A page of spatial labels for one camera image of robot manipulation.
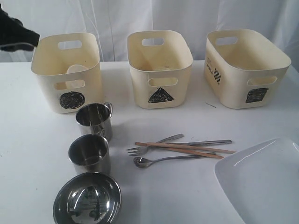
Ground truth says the steel cup without handle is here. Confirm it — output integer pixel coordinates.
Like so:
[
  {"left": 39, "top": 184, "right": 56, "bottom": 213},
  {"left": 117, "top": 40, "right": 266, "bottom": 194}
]
[{"left": 68, "top": 134, "right": 111, "bottom": 175}]

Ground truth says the wooden chopstick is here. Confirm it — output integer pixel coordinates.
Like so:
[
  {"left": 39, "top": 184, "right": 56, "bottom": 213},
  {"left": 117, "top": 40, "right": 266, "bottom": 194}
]
[
  {"left": 135, "top": 142, "right": 224, "bottom": 159},
  {"left": 146, "top": 142, "right": 236, "bottom": 154}
]

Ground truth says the small steel fork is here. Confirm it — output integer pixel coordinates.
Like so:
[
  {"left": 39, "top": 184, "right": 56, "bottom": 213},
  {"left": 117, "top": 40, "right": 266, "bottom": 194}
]
[{"left": 127, "top": 133, "right": 184, "bottom": 156}]

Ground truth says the small steel spoon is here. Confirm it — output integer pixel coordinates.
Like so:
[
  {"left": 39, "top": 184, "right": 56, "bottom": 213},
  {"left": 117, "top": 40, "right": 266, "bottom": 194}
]
[{"left": 133, "top": 155, "right": 206, "bottom": 168}]

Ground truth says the stainless steel bowl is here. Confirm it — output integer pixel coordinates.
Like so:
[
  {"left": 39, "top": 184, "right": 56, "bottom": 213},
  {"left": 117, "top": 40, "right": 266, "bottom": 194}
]
[{"left": 52, "top": 172, "right": 122, "bottom": 224}]

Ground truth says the white curtain backdrop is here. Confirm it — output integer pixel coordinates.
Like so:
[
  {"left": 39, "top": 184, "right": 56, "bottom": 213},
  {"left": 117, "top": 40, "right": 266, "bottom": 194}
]
[{"left": 0, "top": 0, "right": 299, "bottom": 68}]

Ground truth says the cream bin with circle mark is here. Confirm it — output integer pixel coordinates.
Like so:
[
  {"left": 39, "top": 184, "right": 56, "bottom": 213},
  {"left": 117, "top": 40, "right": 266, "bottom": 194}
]
[{"left": 31, "top": 33, "right": 104, "bottom": 114}]

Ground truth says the cream bin with triangle mark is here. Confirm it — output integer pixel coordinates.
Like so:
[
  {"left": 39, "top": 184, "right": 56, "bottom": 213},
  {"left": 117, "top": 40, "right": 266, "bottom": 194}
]
[{"left": 127, "top": 30, "right": 193, "bottom": 109}]

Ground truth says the cream bin with square mark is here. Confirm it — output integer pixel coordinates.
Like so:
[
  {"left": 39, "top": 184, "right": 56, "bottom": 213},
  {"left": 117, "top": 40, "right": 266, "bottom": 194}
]
[{"left": 204, "top": 29, "right": 292, "bottom": 109}]

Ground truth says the steel table knife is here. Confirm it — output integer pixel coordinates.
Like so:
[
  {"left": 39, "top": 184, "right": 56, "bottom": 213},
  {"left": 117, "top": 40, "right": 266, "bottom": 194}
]
[{"left": 174, "top": 140, "right": 232, "bottom": 147}]

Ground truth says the white square plate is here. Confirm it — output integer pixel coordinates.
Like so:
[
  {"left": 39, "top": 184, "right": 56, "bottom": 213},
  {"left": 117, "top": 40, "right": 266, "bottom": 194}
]
[{"left": 214, "top": 138, "right": 299, "bottom": 224}]

